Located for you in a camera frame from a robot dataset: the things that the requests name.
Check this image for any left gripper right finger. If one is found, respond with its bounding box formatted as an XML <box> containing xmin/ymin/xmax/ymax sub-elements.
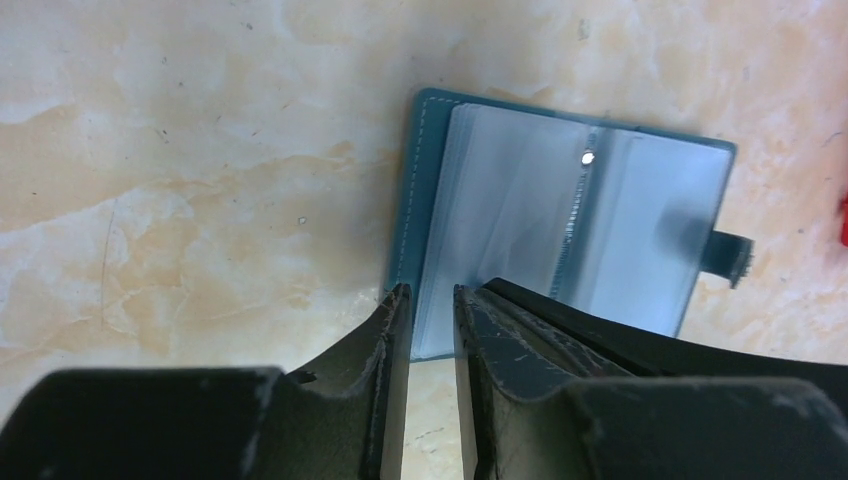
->
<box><xmin>453</xmin><ymin>279</ymin><xmax>847</xmax><ymax>479</ymax></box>

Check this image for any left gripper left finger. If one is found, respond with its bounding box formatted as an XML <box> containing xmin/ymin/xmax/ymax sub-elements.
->
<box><xmin>1</xmin><ymin>284</ymin><xmax>412</xmax><ymax>479</ymax></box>

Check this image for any teal card holder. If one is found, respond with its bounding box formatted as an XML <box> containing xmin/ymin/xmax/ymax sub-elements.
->
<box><xmin>386</xmin><ymin>88</ymin><xmax>754</xmax><ymax>362</ymax></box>

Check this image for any red plastic bin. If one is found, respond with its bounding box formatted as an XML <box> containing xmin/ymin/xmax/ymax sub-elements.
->
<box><xmin>839</xmin><ymin>195</ymin><xmax>848</xmax><ymax>247</ymax></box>

